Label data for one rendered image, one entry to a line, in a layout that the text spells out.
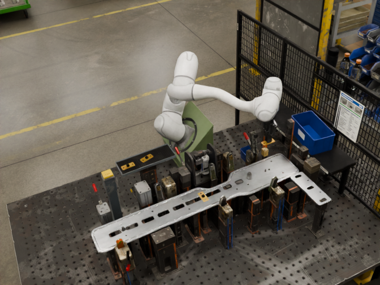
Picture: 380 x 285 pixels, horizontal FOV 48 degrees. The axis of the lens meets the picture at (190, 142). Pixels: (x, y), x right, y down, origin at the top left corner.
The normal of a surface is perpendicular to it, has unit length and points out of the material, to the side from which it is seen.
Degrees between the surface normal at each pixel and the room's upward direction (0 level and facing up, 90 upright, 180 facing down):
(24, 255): 0
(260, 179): 0
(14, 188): 0
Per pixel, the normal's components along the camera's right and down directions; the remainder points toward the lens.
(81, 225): -0.05, -0.77
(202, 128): -0.66, -0.33
